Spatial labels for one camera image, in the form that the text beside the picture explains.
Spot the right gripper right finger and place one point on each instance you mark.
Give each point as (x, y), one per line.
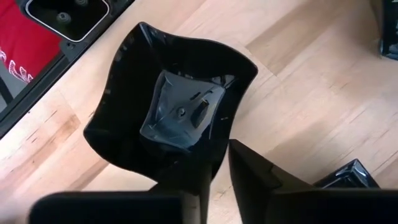
(280, 205)

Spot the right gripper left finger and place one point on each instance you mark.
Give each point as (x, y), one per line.
(109, 208)

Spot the black wavy square mini plate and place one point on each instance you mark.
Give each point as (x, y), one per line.
(130, 93)
(390, 31)

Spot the small black square plate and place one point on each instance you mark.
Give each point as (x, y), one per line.
(348, 177)

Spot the red fabric with white print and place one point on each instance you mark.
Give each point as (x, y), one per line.
(21, 40)

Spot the black mounting plate with bolts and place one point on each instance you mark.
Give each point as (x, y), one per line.
(68, 18)

